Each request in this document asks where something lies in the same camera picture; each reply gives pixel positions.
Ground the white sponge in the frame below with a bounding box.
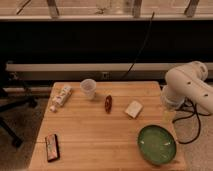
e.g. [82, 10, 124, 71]
[125, 101, 143, 118]

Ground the white baseboard heater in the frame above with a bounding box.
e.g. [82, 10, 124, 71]
[6, 63, 180, 81]

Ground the green plate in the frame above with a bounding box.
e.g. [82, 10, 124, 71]
[137, 125, 177, 166]

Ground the dark candy bar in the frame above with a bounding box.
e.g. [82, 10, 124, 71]
[45, 134, 60, 162]

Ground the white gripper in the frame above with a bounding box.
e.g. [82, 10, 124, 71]
[161, 85, 185, 110]

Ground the black office chair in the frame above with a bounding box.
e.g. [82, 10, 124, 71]
[0, 61, 38, 149]

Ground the white tube package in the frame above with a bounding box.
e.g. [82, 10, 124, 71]
[49, 85, 72, 112]

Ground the black cable on wall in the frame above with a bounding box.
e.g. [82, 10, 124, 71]
[120, 11, 156, 81]

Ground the white ceramic cup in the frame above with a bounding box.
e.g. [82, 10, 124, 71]
[80, 79, 96, 100]

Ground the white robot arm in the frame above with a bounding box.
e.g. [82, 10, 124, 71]
[161, 61, 213, 114]

